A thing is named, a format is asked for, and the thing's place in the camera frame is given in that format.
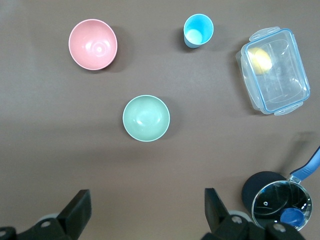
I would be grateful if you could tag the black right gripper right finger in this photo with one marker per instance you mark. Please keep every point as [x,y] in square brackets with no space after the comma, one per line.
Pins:
[216,215]

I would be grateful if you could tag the light blue plastic cup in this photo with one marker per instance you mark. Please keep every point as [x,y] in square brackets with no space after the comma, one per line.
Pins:
[198,30]

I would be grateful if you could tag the glass lid with blue knob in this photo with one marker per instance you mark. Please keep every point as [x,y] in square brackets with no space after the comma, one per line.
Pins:
[275,197]

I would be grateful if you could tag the pink bowl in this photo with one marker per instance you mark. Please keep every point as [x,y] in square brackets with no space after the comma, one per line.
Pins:
[92,45]

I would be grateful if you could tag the yellow round food piece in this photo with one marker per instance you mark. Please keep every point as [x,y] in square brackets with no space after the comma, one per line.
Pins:
[261,61]

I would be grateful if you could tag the light green bowl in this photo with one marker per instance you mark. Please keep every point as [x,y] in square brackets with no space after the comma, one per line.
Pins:
[146,118]

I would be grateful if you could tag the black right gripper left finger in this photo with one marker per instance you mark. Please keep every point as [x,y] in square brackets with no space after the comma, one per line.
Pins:
[75,212]

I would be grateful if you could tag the clear plastic lidded container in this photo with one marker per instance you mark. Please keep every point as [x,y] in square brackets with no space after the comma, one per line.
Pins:
[277,75]

